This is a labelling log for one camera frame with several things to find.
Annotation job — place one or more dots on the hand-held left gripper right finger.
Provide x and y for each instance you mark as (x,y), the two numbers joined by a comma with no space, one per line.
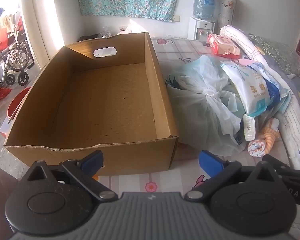
(209,161)

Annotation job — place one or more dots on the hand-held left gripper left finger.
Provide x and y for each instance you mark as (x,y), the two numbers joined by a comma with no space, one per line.
(92,159)

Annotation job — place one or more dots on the brown cardboard box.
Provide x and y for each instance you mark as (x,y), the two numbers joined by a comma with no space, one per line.
(102,100)

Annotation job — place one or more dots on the white cotton swab pack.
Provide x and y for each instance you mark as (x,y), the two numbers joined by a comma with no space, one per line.
(249,90)

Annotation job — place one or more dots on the blue wet wipes pack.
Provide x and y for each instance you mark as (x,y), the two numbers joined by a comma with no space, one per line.
(274,82)

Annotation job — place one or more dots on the pink cloth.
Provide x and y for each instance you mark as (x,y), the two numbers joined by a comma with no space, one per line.
(246,62)

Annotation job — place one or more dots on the orange striped cloth toy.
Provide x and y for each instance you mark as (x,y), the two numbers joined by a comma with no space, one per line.
(258,147)

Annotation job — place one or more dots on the small white packet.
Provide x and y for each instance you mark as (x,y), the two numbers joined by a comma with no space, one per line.
(249,127)

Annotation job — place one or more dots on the pale green plastic bag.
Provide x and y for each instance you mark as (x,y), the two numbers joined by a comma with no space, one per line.
(202,92)

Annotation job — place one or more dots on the red basin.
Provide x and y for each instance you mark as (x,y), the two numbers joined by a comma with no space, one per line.
(15,105)

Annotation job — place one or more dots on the green floral pillow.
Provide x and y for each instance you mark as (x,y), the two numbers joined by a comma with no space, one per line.
(277,52)

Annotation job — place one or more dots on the printed bed sheet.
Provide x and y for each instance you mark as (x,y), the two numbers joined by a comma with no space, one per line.
(179,52)

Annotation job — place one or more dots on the red cloth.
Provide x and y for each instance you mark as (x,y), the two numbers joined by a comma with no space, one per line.
(0,93)

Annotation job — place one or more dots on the red tissue multipack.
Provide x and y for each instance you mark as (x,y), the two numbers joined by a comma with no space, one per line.
(223,46)

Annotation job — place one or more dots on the wheelchair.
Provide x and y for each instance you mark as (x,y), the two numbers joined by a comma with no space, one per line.
(15,55)

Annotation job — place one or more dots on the white water dispenser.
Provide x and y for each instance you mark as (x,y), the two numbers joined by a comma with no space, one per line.
(197,28)

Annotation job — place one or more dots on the red plastic bag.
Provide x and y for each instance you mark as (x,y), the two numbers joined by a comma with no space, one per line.
(0,40)

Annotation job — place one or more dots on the rolled silver floral mat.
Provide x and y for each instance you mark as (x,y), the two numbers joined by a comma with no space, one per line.
(227,10)

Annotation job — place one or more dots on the blue water jug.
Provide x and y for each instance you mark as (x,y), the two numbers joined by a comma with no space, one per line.
(204,5)

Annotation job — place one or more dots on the wall socket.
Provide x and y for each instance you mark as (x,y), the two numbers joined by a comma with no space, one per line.
(176,18)

